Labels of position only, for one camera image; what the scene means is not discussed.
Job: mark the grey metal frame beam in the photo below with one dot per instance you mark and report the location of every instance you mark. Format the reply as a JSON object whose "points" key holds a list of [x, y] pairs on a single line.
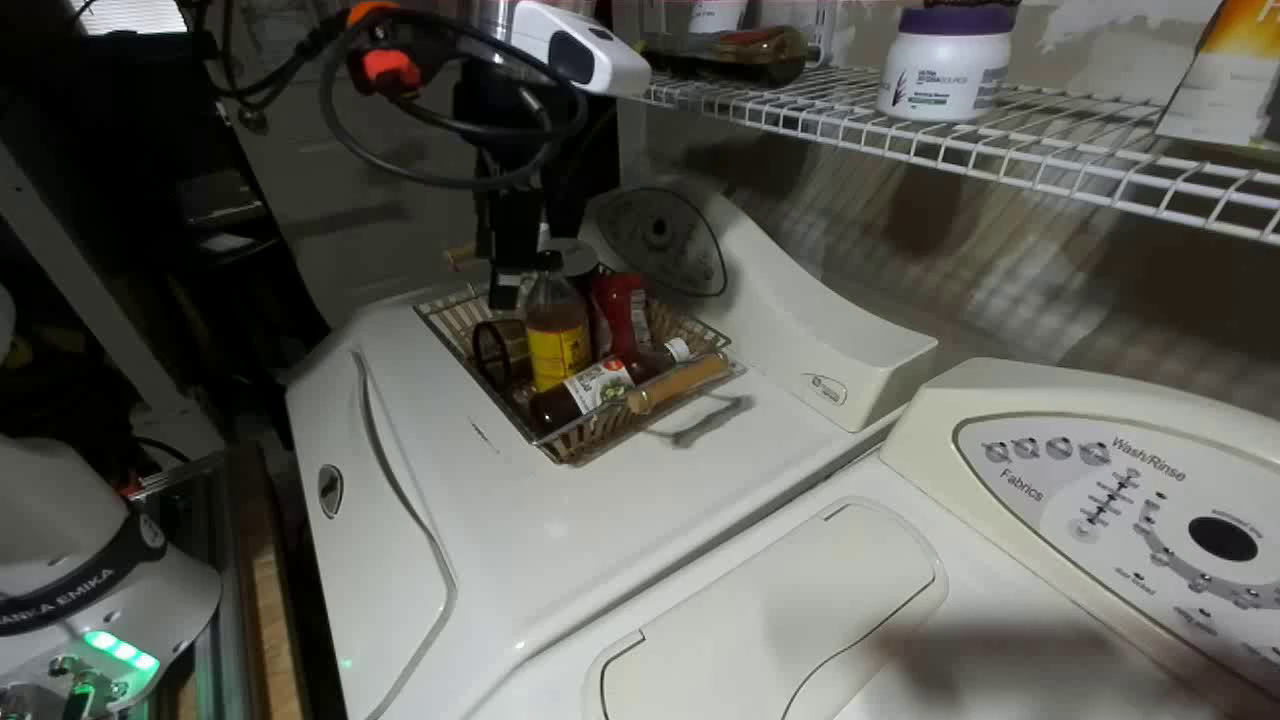
{"points": [[93, 295]]}

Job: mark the wooden platform board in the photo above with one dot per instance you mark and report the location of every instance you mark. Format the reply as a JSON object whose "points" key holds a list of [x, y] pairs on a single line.
{"points": [[274, 640]]}

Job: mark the red bottle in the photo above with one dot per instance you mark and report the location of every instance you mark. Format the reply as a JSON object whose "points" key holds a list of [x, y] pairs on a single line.
{"points": [[622, 320]]}

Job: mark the white top-load washing machine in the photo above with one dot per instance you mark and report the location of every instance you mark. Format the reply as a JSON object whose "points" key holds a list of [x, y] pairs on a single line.
{"points": [[800, 627]]}

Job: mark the brown bottle with white label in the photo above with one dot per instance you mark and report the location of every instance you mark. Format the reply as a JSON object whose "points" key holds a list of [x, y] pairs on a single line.
{"points": [[595, 388]]}

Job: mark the dark can with white rim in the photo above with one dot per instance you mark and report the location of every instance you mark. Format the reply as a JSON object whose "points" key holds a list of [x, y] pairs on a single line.
{"points": [[500, 355]]}

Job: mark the white laundry dryer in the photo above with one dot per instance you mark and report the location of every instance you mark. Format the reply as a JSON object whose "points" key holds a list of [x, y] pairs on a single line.
{"points": [[535, 561]]}

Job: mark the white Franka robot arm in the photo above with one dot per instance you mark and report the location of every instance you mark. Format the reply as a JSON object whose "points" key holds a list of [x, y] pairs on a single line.
{"points": [[82, 587]]}

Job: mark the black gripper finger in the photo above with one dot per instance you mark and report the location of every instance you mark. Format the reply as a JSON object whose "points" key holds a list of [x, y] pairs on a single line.
{"points": [[504, 283], [547, 257]]}

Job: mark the amber bottle with yellow label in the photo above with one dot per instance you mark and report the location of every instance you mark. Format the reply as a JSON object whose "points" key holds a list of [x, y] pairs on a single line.
{"points": [[559, 341]]}

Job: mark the orange cardboard box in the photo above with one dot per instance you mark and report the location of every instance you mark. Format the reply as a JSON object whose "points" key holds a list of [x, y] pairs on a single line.
{"points": [[1235, 73]]}

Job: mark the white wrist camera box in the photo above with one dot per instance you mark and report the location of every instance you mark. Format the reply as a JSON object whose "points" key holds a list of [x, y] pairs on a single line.
{"points": [[575, 44]]}

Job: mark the white jar with purple lid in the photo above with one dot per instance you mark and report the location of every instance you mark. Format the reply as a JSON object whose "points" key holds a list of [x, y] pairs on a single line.
{"points": [[947, 67]]}

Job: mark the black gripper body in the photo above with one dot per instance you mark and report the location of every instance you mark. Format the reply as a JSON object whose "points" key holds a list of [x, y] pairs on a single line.
{"points": [[513, 161]]}

